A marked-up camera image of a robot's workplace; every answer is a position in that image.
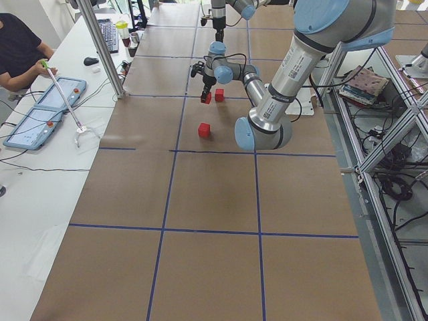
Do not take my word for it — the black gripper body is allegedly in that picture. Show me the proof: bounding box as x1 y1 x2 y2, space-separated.
203 74 217 88
213 16 225 33

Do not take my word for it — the teach pendant near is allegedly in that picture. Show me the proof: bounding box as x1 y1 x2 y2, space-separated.
3 108 64 150

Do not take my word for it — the seated person dark shirt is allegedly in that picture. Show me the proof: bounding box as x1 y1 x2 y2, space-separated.
1 13 58 92

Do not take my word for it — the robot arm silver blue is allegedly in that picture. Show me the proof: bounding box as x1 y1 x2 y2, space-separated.
191 1 397 151
208 0 270 42

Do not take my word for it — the stack of books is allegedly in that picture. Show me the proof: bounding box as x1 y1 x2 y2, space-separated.
338 66 389 106

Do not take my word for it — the teach pendant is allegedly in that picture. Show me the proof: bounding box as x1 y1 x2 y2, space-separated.
3 108 64 150
35 76 88 114

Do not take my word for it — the aluminium frame post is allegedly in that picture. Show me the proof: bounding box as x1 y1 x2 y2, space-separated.
77 0 125 99

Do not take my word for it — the red block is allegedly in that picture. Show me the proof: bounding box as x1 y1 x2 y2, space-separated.
215 88 225 102

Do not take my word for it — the steel cup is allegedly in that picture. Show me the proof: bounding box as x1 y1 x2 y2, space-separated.
129 32 140 49

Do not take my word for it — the green lid cup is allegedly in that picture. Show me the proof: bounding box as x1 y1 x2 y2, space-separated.
115 20 130 40

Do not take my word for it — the teach pendant far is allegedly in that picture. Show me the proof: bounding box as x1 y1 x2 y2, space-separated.
35 76 88 114

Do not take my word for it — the grabber stick tool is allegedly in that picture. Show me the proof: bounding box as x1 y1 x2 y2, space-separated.
40 60 101 148

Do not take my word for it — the black keyboard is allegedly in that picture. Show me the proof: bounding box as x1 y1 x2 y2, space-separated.
97 19 119 54

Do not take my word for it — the white camera pillar with base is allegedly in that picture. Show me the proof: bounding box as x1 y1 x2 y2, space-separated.
263 83 317 117

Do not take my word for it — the red block one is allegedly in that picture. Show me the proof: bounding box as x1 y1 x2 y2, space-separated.
201 92 211 104
197 122 211 138

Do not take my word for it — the black computer mouse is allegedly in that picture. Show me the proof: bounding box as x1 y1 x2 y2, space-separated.
83 57 99 66

